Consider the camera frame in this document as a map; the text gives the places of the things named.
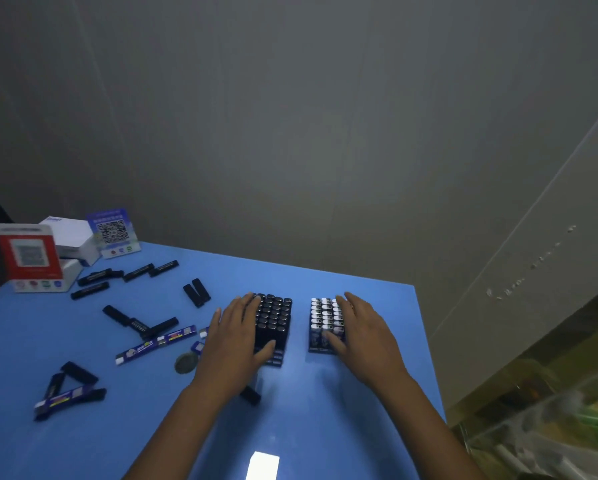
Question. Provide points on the person's right hand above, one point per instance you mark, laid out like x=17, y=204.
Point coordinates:
x=371, y=344

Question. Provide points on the dark round disc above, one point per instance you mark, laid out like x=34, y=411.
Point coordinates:
x=185, y=363

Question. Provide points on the black slim lighter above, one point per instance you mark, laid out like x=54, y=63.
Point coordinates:
x=250, y=395

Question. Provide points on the row of blue lighters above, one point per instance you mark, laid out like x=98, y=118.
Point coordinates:
x=321, y=319

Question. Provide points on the person's left forearm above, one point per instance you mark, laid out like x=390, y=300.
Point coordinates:
x=184, y=434

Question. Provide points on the row of black lighters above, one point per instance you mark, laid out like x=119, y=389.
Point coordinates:
x=276, y=319

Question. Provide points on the blue code sign stand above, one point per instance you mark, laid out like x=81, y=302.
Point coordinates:
x=112, y=232

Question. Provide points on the black grid tray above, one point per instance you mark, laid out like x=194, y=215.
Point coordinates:
x=279, y=359
x=315, y=348

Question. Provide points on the pile of mixed lighters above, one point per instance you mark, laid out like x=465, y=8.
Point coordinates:
x=89, y=290

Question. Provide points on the white cardboard box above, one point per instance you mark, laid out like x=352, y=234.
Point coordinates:
x=71, y=234

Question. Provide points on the crumpled clear plastic bags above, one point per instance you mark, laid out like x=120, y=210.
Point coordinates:
x=554, y=434

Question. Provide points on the person's left hand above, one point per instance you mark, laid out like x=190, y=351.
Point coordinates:
x=231, y=354

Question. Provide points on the person's right forearm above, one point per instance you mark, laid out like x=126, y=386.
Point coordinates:
x=429, y=434

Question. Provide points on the red code sign stand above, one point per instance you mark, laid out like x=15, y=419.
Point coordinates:
x=28, y=254

